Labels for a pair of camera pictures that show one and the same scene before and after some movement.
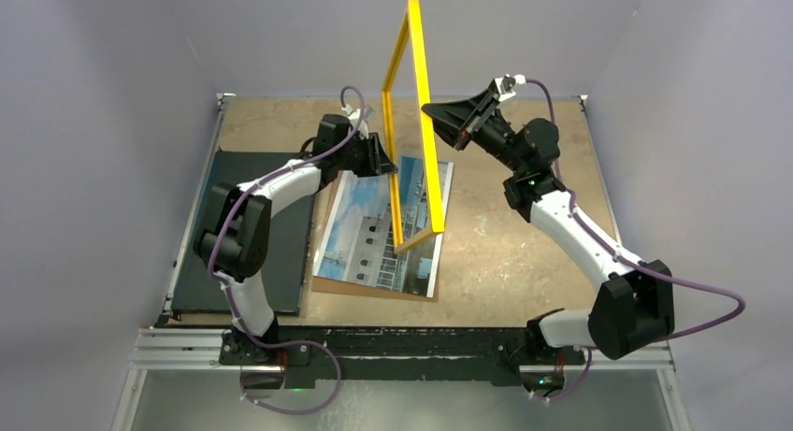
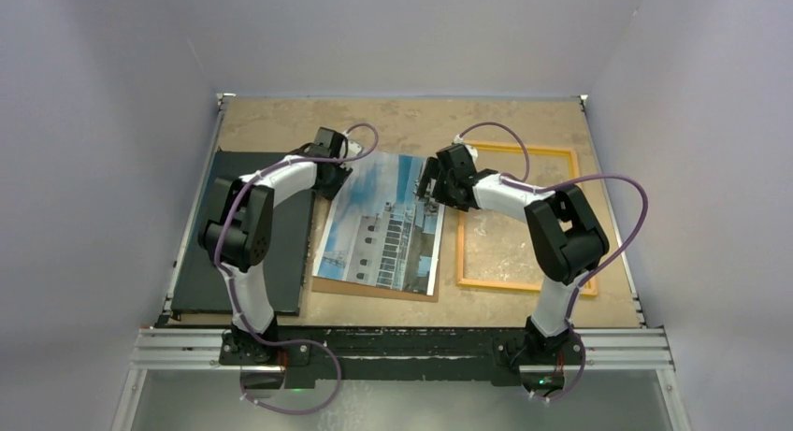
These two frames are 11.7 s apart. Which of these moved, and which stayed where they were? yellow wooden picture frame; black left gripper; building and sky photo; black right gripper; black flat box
Moved: black left gripper; yellow wooden picture frame; black right gripper
Stayed: black flat box; building and sky photo
